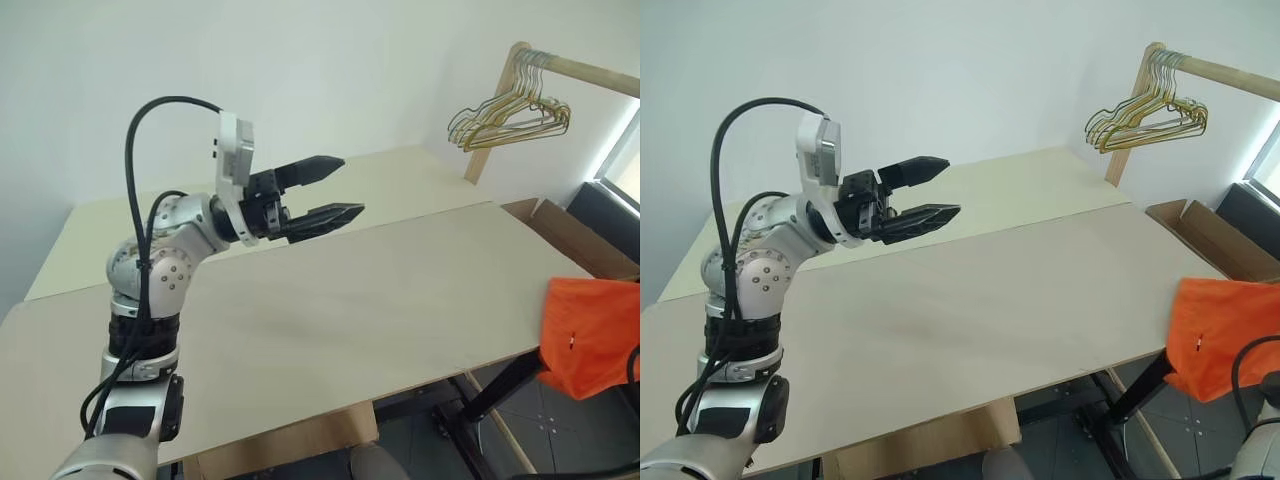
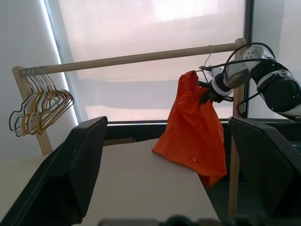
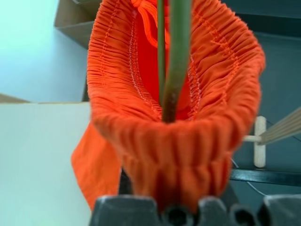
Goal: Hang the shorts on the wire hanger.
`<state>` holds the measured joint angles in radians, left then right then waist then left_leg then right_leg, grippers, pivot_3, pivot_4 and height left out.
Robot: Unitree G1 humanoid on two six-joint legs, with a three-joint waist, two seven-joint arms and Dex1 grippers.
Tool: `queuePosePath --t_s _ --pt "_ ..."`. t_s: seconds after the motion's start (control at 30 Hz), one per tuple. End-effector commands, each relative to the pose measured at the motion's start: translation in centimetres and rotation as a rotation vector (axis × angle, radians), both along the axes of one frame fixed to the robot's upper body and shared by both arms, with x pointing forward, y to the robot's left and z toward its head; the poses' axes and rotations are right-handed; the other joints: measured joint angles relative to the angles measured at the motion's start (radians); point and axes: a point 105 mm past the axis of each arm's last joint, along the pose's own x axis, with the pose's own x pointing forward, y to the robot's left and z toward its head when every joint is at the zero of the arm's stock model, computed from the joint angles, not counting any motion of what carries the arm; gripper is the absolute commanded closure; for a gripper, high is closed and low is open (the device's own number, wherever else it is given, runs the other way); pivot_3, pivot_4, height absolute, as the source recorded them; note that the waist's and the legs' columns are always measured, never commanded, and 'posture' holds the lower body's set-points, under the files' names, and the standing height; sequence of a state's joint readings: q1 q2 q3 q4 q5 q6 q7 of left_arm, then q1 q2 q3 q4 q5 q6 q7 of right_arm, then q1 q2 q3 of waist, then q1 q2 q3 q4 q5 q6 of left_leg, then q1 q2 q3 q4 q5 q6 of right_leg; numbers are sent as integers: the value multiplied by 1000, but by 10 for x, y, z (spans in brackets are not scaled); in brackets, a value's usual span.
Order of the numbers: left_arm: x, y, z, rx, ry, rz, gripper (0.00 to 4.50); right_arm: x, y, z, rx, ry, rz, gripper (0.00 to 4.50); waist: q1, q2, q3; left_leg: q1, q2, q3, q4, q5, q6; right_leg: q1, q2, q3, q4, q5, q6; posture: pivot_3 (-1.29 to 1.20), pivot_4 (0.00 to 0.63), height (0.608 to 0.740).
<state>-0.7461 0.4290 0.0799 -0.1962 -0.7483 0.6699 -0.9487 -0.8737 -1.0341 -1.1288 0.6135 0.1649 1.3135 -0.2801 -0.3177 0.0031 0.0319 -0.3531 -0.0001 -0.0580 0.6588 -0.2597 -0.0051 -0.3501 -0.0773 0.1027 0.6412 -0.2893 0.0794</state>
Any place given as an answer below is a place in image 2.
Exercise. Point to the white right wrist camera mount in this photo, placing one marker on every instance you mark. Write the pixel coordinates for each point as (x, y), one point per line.
(219, 90)

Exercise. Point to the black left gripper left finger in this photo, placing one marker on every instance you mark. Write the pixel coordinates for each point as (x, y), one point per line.
(58, 169)

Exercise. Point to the white roller blind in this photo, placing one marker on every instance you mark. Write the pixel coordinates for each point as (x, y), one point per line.
(141, 35)

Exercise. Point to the orange shorts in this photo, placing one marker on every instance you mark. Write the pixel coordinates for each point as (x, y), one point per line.
(192, 131)

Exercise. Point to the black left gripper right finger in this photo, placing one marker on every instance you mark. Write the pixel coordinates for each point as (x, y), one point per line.
(270, 169)

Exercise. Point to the wooden clothes rack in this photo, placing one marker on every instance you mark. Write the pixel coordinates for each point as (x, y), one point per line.
(117, 61)

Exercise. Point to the dark window frame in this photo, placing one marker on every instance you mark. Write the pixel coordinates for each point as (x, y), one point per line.
(249, 23)

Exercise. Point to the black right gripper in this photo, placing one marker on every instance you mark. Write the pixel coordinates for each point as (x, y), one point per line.
(217, 97)

